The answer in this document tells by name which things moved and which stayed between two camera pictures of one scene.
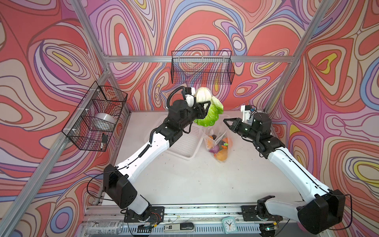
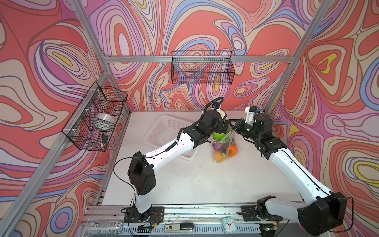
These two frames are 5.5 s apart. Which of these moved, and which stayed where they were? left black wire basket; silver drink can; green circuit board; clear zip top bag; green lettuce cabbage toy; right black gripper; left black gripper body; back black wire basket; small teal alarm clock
Moved: left black gripper body; green lettuce cabbage toy; clear zip top bag
Stayed: silver drink can; small teal alarm clock; green circuit board; back black wire basket; right black gripper; left black wire basket
